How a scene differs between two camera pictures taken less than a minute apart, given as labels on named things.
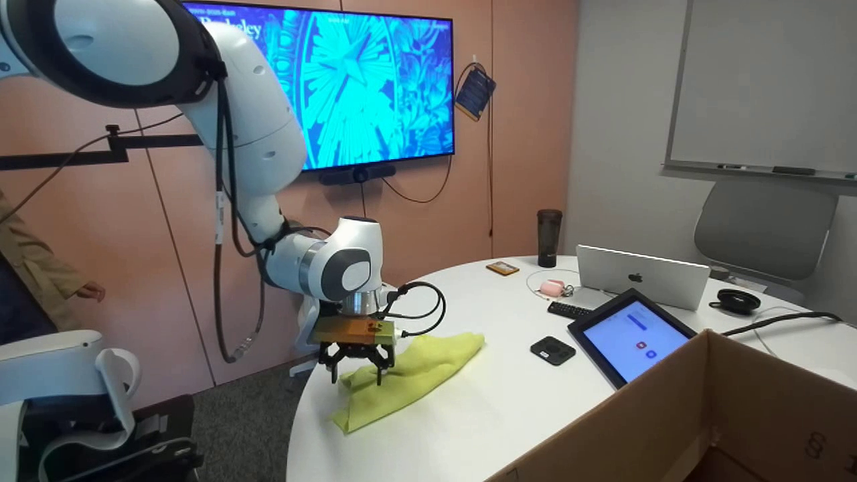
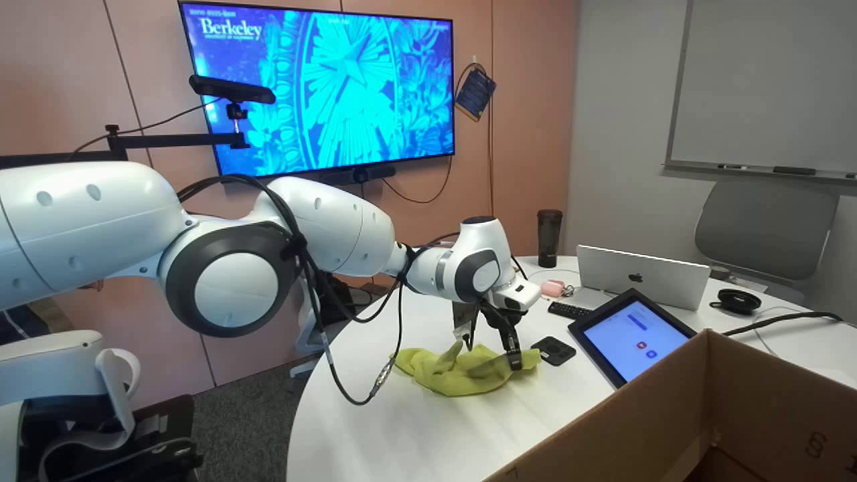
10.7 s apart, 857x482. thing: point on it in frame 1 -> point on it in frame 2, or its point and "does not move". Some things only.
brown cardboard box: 712,409 does not move
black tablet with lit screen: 629,332 does not move
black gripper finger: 382,365 -> 506,314
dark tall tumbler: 547,236 does not move
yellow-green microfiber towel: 414,369 -> 465,372
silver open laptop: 668,282 does not move
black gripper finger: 334,358 -> 465,319
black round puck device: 739,301 does not move
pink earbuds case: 552,286 does not move
